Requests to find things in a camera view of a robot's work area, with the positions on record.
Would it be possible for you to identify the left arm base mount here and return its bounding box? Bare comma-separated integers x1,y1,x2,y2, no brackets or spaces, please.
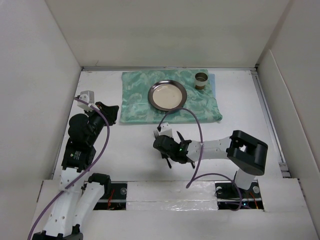
93,181,128,211

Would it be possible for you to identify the silver fork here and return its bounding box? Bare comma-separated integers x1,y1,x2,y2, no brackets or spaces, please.
153,130,172,169

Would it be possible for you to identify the silver table knife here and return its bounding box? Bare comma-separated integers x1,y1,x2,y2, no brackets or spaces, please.
177,131,196,169

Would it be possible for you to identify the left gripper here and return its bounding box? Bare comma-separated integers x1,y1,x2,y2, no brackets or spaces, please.
84,101,119,145

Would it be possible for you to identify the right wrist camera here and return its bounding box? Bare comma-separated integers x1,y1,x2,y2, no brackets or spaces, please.
157,122,173,138

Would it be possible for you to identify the metal cup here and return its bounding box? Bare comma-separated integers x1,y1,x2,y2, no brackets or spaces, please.
194,72,209,90

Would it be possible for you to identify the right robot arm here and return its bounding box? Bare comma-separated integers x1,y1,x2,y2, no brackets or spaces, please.
153,130,268,197

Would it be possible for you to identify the green patterned cloth placemat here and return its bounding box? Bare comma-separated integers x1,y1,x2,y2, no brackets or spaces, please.
120,69,223,124

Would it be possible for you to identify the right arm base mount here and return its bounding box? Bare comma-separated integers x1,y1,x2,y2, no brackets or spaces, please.
214,180,264,210

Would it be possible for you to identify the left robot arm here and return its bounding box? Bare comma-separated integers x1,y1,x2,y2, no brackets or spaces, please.
27,97,119,240

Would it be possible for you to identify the metal plate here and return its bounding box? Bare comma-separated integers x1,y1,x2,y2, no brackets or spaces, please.
147,80,187,112

